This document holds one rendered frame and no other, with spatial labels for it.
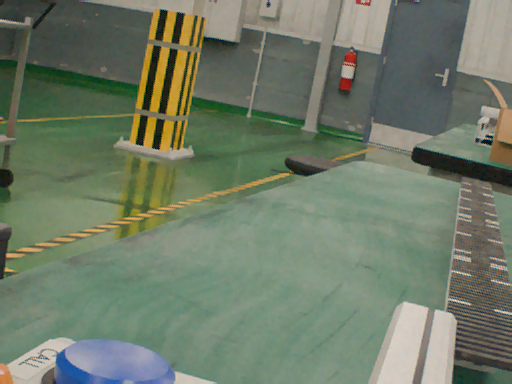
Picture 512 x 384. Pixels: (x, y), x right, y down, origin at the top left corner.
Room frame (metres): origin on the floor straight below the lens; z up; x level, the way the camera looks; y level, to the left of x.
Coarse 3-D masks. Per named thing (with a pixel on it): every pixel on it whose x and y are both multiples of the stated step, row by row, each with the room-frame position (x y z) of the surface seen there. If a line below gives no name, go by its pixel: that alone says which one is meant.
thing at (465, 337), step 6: (456, 330) 0.53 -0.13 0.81; (456, 336) 0.52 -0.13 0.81; (462, 336) 0.52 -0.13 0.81; (468, 336) 0.52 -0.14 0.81; (474, 336) 0.52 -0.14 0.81; (480, 336) 0.52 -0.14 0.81; (486, 336) 0.52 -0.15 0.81; (462, 342) 0.51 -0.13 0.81; (468, 342) 0.51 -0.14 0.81; (474, 342) 0.51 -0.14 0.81; (480, 342) 0.51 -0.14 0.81; (486, 342) 0.51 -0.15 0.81; (492, 342) 0.52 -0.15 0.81; (498, 342) 0.52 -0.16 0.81; (504, 342) 0.52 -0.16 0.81; (510, 342) 0.52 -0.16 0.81; (492, 348) 0.51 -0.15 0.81; (498, 348) 0.51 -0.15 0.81; (504, 348) 0.51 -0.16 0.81; (510, 348) 0.51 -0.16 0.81
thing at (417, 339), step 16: (400, 304) 0.37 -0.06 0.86; (400, 320) 0.34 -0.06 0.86; (416, 320) 0.34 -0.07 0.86; (432, 320) 0.35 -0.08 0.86; (448, 320) 0.35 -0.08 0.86; (400, 336) 0.32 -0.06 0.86; (416, 336) 0.32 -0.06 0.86; (432, 336) 0.33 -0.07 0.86; (448, 336) 0.33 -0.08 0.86; (384, 352) 0.30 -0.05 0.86; (400, 352) 0.30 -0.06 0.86; (416, 352) 0.30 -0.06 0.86; (432, 352) 0.30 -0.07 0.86; (448, 352) 0.31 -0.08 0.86; (384, 368) 0.28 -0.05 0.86; (400, 368) 0.28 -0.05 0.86; (416, 368) 0.28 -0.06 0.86; (432, 368) 0.29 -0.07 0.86; (448, 368) 0.29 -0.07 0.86
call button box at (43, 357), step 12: (36, 348) 0.29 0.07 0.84; (48, 348) 0.30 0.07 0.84; (60, 348) 0.30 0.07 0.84; (24, 360) 0.28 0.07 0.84; (36, 360) 0.28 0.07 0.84; (48, 360) 0.28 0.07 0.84; (12, 372) 0.27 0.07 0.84; (24, 372) 0.27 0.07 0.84; (36, 372) 0.27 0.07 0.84; (48, 372) 0.27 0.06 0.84
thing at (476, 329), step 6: (456, 324) 0.54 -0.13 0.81; (462, 324) 0.54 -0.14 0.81; (468, 324) 0.54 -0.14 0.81; (474, 324) 0.54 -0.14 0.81; (462, 330) 0.53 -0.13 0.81; (468, 330) 0.53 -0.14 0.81; (474, 330) 0.53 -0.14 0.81; (480, 330) 0.53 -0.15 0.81; (486, 330) 0.54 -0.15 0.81; (492, 330) 0.54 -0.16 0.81; (498, 330) 0.54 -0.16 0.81; (492, 336) 0.53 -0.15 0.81; (498, 336) 0.53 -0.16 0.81; (504, 336) 0.53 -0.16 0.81; (510, 336) 0.54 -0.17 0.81
